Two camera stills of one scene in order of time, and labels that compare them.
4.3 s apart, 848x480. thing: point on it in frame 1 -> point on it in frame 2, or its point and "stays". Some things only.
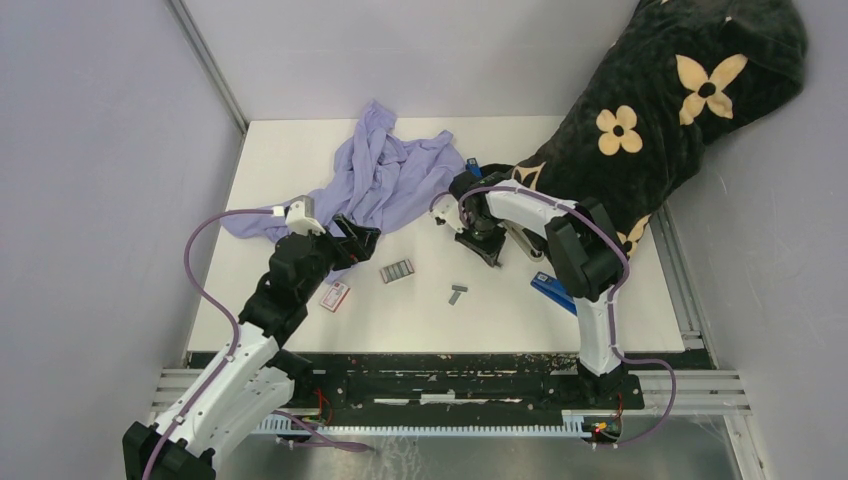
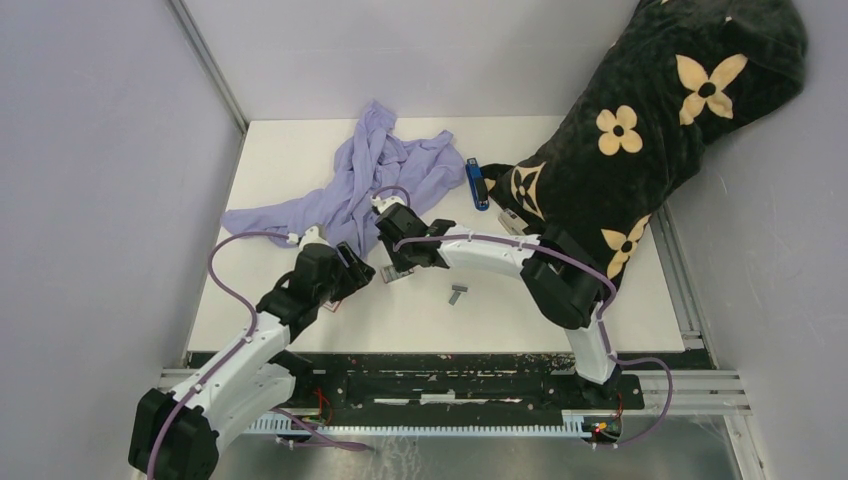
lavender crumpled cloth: (382, 176) stays
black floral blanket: (668, 74) stays
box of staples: (397, 270) stays
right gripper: (490, 251) -> (399, 264)
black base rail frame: (478, 382) stays
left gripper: (359, 240) -> (355, 275)
